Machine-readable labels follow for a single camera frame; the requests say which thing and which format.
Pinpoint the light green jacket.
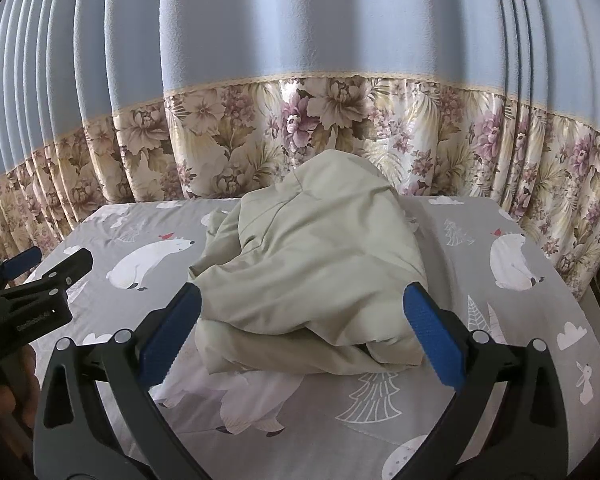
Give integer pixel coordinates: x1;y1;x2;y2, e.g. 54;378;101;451
190;150;427;375

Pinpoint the person's left hand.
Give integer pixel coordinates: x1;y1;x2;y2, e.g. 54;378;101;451
0;344;41;429

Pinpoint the blue floral curtain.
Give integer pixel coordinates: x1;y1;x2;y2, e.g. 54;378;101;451
0;0;600;296

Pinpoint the grey polar bear bedsheet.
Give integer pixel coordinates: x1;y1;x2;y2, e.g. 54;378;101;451
34;197;600;479

